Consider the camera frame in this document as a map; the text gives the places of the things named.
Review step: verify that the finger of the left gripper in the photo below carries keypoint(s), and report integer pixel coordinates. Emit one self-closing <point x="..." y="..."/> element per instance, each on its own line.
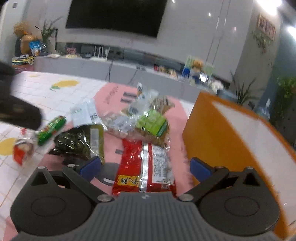
<point x="16" y="111"/>

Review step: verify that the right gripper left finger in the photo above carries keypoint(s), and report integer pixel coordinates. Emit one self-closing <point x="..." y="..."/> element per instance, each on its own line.
<point x="56" y="202"/>

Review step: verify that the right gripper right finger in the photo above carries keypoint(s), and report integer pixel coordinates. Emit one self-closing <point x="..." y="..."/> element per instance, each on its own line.
<point x="236" y="203"/>

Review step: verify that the green sausage stick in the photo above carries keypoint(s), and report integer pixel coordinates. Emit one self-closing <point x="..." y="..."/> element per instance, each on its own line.
<point x="51" y="129"/>

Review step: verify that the chocolate snack clear packet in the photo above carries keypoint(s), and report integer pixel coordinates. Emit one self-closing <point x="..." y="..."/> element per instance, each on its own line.
<point x="24" y="146"/>

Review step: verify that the dark green seaweed bag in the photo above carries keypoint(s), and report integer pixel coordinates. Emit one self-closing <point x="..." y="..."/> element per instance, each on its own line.
<point x="84" y="142"/>

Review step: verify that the white wet wipes packet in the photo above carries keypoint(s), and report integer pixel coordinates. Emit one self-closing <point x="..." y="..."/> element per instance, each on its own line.
<point x="85" y="113"/>

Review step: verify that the red spicy snack bag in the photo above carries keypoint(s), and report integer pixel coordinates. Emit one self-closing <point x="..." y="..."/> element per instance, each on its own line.
<point x="144" y="167"/>

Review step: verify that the yogurt hawthorn ball bag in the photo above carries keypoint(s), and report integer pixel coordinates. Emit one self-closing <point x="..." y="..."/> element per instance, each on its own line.
<point x="121" y="125"/>

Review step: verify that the green label nut bag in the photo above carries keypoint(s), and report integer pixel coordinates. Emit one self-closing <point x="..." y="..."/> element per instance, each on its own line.
<point x="154" y="127"/>

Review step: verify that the clear mixed snack bag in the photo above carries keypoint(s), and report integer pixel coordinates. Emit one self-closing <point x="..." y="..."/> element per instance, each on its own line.
<point x="146" y="100"/>

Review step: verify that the pink storage box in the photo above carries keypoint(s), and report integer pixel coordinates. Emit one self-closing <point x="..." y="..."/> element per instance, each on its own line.
<point x="20" y="67"/>

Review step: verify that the orange gourd vase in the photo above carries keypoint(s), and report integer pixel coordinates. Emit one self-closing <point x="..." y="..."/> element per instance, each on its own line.
<point x="25" y="44"/>

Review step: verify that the orange cardboard box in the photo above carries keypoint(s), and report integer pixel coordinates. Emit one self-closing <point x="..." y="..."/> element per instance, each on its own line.
<point x="221" y="133"/>

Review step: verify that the left potted green plant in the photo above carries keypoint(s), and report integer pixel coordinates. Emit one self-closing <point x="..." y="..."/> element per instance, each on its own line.
<point x="46" y="32"/>

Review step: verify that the lemon pattern tablecloth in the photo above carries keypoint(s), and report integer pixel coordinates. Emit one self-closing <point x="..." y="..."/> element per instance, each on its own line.
<point x="56" y="95"/>

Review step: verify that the water jug with pump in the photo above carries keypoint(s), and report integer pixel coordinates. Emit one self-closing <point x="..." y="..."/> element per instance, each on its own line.
<point x="263" y="111"/>

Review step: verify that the white wifi router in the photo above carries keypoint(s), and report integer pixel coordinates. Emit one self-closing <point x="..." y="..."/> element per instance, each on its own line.
<point x="100" y="53"/>

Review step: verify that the potted long leaf plant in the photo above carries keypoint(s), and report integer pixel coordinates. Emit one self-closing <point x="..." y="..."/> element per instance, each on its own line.
<point x="243" y="92"/>

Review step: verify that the cabinet top ivy plant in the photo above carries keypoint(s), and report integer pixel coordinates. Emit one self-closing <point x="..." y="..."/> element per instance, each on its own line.
<point x="283" y="112"/>

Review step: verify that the grey tv console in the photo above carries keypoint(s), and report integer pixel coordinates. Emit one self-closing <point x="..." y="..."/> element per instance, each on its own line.
<point x="122" y="73"/>

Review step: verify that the green calendar card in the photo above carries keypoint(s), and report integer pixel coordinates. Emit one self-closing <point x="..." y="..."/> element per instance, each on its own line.
<point x="202" y="76"/>

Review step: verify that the teddy bear toy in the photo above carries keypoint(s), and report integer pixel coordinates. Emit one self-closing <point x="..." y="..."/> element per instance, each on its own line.
<point x="197" y="65"/>

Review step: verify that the hanging vine plant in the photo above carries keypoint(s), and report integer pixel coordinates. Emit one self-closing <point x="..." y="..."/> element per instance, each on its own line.
<point x="263" y="42"/>

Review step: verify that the wall mounted black television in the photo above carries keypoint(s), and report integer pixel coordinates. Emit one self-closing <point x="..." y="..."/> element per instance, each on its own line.
<point x="140" y="17"/>

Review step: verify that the framed wall picture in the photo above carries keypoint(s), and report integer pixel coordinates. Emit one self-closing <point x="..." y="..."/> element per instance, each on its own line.
<point x="266" y="26"/>

